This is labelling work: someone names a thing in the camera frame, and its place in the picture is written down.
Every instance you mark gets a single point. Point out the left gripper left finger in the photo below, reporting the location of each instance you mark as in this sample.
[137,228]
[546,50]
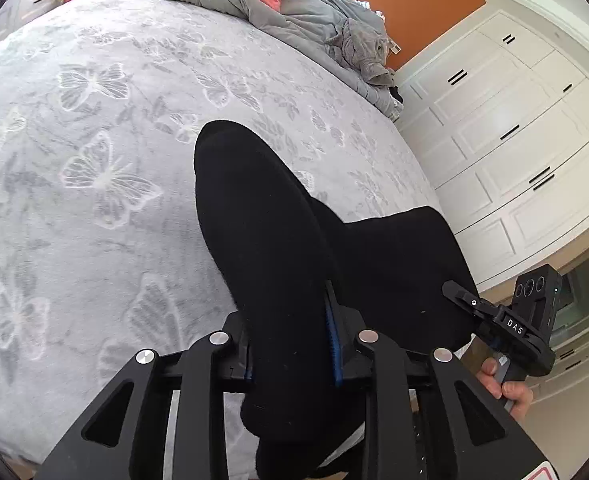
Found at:
[160,417]

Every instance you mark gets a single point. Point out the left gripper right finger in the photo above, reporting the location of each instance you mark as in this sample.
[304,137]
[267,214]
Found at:
[427,416]

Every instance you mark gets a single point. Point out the black pants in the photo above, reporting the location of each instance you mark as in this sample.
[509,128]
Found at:
[281,253]

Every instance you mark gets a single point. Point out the person's right hand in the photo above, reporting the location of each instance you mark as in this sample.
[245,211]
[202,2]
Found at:
[518,393]

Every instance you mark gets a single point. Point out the grey butterfly bedspread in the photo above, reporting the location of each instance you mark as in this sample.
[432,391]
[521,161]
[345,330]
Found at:
[101,103]

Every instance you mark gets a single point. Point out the white wardrobe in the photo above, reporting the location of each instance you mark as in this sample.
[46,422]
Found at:
[499,121]

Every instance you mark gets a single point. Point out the crumpled grey garment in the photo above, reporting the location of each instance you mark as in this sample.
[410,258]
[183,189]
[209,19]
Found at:
[360,47]

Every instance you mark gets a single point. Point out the grey duvet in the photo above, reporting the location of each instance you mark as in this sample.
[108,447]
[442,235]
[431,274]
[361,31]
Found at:
[305,25]

